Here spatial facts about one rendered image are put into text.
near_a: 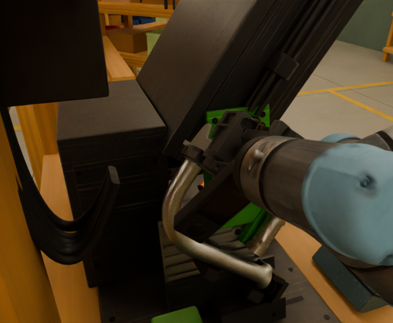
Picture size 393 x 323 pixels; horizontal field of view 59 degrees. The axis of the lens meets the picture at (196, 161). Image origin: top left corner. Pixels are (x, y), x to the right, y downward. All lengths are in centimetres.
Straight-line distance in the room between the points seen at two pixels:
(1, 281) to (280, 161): 23
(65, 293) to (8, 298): 51
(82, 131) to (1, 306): 35
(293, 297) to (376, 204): 56
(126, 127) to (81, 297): 38
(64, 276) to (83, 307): 10
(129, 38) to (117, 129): 307
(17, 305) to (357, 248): 26
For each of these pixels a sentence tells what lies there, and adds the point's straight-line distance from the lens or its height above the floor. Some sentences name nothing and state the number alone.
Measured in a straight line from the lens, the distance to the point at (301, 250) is 87.
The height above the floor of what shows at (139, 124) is 124.
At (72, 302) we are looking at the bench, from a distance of 80.
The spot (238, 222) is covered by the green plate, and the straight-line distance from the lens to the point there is 64.
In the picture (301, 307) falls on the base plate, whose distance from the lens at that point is 76.
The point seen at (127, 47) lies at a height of 78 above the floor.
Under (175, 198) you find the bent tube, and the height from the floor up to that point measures 117.
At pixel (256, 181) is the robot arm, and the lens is 31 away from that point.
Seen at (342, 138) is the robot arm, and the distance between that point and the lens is 45.
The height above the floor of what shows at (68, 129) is 124.
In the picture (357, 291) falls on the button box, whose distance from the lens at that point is 78.
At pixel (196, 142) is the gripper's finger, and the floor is 126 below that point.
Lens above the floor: 148
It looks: 29 degrees down
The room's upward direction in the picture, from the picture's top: straight up
